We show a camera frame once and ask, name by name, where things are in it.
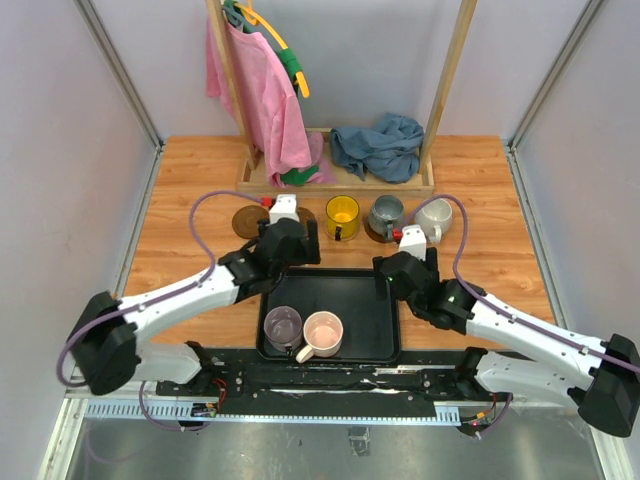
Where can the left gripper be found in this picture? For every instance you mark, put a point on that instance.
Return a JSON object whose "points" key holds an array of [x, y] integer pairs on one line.
{"points": [[309, 251]]}

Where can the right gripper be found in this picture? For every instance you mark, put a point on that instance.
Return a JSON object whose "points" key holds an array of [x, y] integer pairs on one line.
{"points": [[381, 283]]}

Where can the yellow cup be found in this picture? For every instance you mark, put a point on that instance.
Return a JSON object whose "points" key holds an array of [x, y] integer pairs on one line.
{"points": [[342, 216]]}

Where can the grey mug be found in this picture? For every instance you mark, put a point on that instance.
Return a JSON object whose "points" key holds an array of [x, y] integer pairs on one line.
{"points": [[386, 215]]}

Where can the pink mug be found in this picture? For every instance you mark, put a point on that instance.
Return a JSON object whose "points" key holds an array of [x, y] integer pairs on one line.
{"points": [[323, 334]]}

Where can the purple cup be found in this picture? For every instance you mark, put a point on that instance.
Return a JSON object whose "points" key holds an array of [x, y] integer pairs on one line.
{"points": [[283, 328]]}

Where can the white cup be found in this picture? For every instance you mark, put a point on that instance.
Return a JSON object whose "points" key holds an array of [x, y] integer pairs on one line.
{"points": [[435, 219]]}

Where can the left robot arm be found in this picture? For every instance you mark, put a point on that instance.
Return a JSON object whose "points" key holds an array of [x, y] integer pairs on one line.
{"points": [[107, 340]]}

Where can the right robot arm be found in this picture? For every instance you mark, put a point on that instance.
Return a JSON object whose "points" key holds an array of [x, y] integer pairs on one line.
{"points": [[599, 378]]}

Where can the left woven rattan coaster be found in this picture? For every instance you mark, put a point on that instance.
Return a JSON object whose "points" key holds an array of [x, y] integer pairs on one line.
{"points": [[331, 236]]}

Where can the brown wooden saucer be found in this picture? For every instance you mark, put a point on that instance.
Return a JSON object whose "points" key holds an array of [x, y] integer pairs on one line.
{"points": [[305, 217], [375, 234], [245, 222]]}

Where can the black plastic tray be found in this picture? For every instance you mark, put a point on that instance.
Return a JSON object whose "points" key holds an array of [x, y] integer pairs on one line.
{"points": [[369, 315]]}

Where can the green cloth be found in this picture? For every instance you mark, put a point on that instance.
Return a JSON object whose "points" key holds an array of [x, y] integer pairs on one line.
{"points": [[296, 177]]}

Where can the wooden clothes rack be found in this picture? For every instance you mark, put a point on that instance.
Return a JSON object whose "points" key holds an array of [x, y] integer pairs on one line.
{"points": [[252, 172]]}

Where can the blue crumpled cloth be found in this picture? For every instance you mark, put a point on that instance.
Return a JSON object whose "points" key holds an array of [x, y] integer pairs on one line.
{"points": [[389, 150]]}

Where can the pink shirt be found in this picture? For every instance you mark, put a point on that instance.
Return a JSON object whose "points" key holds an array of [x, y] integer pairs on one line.
{"points": [[275, 119]]}

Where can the yellow clothes hanger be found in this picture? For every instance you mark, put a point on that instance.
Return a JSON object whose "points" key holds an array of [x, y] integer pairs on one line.
{"points": [[285, 54]]}

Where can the green clothes hanger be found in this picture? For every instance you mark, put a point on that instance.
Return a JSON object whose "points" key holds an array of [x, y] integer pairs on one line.
{"points": [[238, 18]]}

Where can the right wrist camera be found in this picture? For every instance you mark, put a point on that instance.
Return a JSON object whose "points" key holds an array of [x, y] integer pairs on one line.
{"points": [[413, 241]]}

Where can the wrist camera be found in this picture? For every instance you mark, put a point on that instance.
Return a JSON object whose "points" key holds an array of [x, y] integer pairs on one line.
{"points": [[413, 241], [284, 207]]}

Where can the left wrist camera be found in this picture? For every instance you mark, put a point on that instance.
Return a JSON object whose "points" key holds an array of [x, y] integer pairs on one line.
{"points": [[284, 207]]}

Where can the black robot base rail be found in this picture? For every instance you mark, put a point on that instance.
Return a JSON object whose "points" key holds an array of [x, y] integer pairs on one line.
{"points": [[419, 387]]}

